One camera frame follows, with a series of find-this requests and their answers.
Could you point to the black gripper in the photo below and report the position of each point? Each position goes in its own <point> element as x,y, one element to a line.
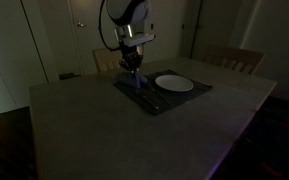
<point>131,56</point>

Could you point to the blue towel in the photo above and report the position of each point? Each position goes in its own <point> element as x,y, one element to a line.
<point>132,80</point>

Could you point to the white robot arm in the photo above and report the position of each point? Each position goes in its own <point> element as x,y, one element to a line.
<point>127,11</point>

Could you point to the white round plate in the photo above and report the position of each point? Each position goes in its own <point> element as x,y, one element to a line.
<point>174,83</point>

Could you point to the metal fork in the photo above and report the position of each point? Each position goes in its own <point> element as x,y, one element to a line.
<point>155,96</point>

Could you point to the metal spoon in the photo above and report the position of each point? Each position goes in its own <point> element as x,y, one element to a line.
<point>150,102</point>

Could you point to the white door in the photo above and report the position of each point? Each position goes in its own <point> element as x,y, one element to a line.
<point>87,43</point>

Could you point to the dark woven placemat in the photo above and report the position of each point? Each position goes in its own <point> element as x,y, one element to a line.
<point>184,96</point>

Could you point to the dark floor door stop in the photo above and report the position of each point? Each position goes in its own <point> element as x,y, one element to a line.
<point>69,76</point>

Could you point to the dark shadowed door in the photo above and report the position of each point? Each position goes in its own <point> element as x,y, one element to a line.
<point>214,30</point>

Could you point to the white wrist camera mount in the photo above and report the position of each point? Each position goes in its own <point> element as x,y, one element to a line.
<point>139,40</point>

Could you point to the dark wall light switch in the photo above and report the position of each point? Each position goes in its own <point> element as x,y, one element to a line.
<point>152,26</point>
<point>183,26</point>

